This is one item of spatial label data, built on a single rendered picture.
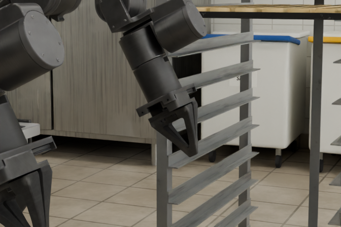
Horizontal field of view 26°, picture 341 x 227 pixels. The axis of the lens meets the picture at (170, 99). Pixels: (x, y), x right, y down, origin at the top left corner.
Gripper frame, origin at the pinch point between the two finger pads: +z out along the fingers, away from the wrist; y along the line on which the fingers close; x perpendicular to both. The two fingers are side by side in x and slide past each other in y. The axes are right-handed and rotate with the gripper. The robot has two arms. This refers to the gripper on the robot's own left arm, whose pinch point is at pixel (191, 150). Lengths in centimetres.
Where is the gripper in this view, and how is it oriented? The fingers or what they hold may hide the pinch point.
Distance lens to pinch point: 111.4
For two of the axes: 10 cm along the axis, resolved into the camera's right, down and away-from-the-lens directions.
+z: 4.3, 9.0, -0.3
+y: 3.6, -1.4, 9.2
